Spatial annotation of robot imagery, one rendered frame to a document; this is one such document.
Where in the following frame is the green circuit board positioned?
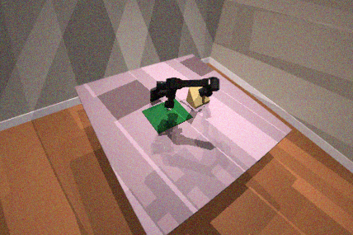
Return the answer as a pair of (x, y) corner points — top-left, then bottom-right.
(142, 99), (192, 134)

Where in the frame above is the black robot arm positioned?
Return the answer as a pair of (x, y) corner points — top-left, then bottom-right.
(157, 77), (220, 98)

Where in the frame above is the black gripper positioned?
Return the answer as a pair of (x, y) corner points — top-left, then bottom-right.
(164, 91), (177, 109)

